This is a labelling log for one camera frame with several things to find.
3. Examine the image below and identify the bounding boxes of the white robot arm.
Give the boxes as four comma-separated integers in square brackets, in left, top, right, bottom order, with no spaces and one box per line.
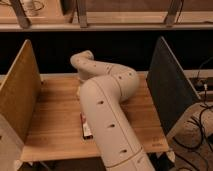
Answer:
[70,50,155,171]

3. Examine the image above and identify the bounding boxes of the black candy bar box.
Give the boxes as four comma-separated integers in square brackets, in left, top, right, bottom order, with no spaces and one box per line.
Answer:
[80,113,93,139]

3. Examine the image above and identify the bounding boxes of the right dark divider panel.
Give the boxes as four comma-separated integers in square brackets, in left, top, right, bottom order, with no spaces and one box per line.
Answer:
[147,37,201,139]

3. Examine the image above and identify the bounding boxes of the left wooden divider panel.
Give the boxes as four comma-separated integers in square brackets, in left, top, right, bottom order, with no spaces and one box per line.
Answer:
[0,40,41,143]

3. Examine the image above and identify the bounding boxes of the wooden back shelf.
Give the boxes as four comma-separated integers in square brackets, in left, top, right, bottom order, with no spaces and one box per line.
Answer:
[0,0,213,32]

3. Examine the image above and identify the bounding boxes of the black cables on floor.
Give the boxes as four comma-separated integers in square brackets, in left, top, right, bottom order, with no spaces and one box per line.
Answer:
[173,56,213,171]

